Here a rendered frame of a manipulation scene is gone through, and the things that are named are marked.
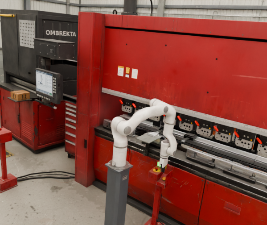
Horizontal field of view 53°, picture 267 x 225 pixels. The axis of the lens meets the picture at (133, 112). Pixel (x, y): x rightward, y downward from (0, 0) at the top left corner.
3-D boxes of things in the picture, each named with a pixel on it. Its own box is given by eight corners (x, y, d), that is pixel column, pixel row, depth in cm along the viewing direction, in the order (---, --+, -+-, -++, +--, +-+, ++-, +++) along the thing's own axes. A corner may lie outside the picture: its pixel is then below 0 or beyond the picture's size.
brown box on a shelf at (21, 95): (6, 97, 411) (6, 89, 408) (22, 95, 430) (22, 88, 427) (15, 102, 393) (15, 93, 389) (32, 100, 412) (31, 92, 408)
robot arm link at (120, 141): (117, 149, 222) (119, 122, 215) (108, 140, 237) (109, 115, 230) (129, 147, 227) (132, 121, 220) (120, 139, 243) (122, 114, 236)
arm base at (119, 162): (118, 172, 222) (120, 152, 217) (103, 164, 234) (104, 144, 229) (133, 165, 236) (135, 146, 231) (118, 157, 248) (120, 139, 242)
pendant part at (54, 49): (34, 105, 347) (32, 38, 322) (50, 102, 366) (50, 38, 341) (57, 115, 317) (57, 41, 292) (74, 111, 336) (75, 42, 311)
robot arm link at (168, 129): (182, 125, 245) (176, 155, 253) (168, 120, 255) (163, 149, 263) (176, 127, 238) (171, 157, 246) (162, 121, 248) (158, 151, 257)
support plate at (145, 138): (135, 139, 297) (135, 138, 297) (148, 132, 318) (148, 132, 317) (149, 143, 287) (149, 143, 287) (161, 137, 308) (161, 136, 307)
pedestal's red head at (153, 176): (147, 181, 276) (149, 165, 271) (155, 175, 289) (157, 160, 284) (164, 188, 266) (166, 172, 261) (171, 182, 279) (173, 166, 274)
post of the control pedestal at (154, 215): (150, 224, 293) (156, 181, 277) (153, 222, 297) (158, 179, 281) (154, 227, 290) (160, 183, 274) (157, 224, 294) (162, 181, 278)
